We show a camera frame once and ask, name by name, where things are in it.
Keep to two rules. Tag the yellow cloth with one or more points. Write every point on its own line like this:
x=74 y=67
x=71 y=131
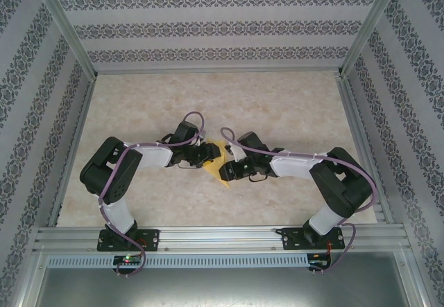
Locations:
x=215 y=172

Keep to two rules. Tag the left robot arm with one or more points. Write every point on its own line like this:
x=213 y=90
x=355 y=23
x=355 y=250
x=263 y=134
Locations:
x=152 y=156

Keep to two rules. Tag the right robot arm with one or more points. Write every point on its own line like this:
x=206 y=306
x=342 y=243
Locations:
x=291 y=166

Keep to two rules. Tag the small circuit board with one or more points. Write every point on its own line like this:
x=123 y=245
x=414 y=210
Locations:
x=128 y=260
x=317 y=263

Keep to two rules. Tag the grey metal panel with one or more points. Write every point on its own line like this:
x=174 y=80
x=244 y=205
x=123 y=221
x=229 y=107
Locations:
x=222 y=289

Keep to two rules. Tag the wide aluminium mounting rail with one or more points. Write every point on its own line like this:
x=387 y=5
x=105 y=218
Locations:
x=222 y=237

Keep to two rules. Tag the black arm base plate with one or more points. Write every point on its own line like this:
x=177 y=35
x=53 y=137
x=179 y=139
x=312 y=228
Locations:
x=291 y=239
x=152 y=239

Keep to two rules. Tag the short aluminium wall rail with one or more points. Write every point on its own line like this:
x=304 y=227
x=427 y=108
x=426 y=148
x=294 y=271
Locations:
x=218 y=70

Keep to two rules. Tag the aluminium side rail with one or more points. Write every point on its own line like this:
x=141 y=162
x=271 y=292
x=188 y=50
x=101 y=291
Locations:
x=84 y=113
x=352 y=113

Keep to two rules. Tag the aluminium frame post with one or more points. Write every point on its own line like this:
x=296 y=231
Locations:
x=69 y=30
x=368 y=26

